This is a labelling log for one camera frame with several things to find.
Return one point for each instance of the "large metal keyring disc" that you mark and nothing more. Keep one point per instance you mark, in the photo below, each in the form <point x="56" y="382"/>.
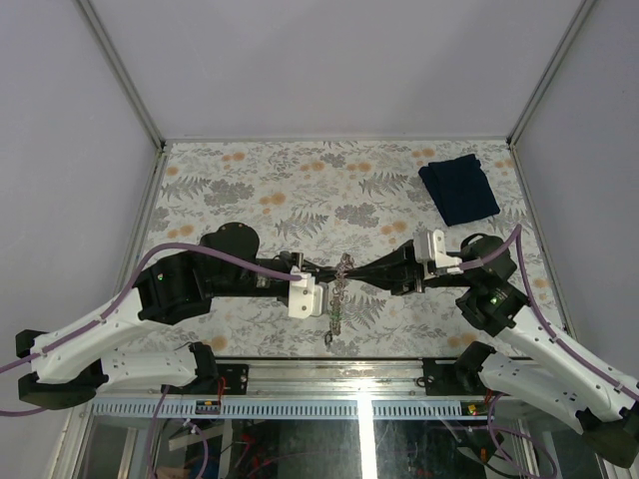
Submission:
<point x="339" y="299"/>

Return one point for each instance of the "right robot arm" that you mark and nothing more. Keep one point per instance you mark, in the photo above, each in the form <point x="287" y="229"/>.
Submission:
<point x="568" y="382"/>

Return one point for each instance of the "metal base rail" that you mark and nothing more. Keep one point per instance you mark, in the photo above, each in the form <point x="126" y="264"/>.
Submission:
<point x="337" y="378"/>

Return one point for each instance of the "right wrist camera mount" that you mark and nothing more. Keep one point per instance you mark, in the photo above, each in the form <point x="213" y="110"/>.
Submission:
<point x="430" y="252"/>

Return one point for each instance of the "dark blue folded cloth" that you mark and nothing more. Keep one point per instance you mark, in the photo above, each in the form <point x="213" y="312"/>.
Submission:
<point x="460" y="190"/>

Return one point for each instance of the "white slotted cable duct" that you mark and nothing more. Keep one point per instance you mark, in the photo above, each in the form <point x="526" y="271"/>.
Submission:
<point x="288" y="409"/>

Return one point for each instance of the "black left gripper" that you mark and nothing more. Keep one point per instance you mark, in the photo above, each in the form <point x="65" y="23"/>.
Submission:
<point x="298" y="260"/>

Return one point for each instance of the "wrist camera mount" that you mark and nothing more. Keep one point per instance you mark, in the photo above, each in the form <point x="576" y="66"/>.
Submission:
<point x="430" y="252"/>
<point x="307" y="297"/>

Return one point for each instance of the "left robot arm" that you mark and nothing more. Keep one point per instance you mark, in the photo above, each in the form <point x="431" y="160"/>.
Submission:
<point x="174" y="282"/>

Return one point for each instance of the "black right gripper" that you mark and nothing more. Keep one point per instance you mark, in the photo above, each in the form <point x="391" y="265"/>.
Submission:
<point x="398" y="270"/>

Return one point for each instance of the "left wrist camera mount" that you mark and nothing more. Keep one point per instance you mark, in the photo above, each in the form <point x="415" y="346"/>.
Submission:
<point x="307" y="297"/>

